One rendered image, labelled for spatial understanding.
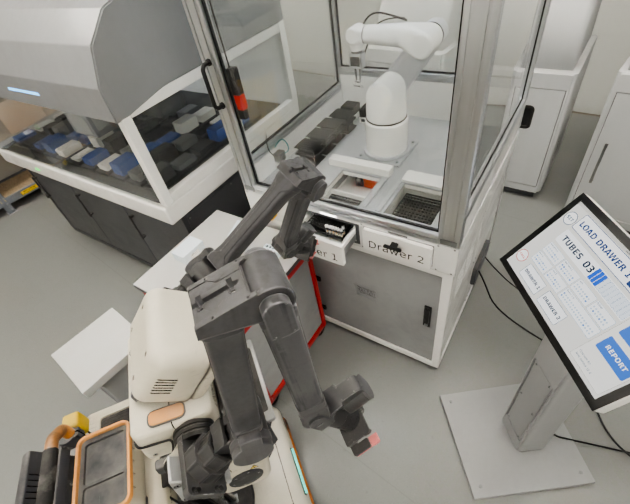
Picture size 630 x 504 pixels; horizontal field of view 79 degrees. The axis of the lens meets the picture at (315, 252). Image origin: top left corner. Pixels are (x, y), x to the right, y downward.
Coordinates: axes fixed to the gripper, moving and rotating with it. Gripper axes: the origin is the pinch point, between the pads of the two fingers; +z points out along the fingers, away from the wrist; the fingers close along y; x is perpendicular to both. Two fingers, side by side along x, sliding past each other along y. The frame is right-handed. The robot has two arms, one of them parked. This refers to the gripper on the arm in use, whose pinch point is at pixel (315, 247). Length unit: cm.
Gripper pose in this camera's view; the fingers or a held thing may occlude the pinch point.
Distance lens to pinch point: 154.5
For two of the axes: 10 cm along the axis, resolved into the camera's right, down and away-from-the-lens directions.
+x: -8.3, -3.0, 4.6
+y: 2.8, -9.5, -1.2
